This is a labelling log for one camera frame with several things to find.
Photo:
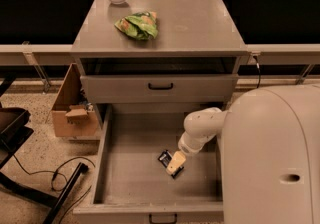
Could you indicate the open grey middle drawer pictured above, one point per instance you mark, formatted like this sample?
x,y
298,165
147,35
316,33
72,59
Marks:
x,y
131,186

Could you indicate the cardboard box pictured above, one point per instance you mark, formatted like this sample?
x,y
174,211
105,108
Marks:
x,y
72,115

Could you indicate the blue rxbar blueberry bar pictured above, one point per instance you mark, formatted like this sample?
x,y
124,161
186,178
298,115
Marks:
x,y
165,158

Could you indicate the closed grey top drawer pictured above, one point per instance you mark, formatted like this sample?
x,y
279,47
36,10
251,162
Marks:
x,y
158,88

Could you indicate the grey drawer cabinet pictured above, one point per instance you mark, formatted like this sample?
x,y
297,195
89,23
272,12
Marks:
x,y
195,37

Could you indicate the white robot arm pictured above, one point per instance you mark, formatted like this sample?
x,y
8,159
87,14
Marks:
x,y
269,141

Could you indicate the green chip bag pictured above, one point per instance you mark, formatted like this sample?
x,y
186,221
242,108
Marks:
x,y
139,26

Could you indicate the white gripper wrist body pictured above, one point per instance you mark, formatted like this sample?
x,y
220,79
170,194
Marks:
x,y
184,148

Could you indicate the black power adapter with cable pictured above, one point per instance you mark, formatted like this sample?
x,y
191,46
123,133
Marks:
x,y
258,70

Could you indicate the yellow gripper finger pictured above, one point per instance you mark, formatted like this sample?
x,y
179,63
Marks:
x,y
178,159

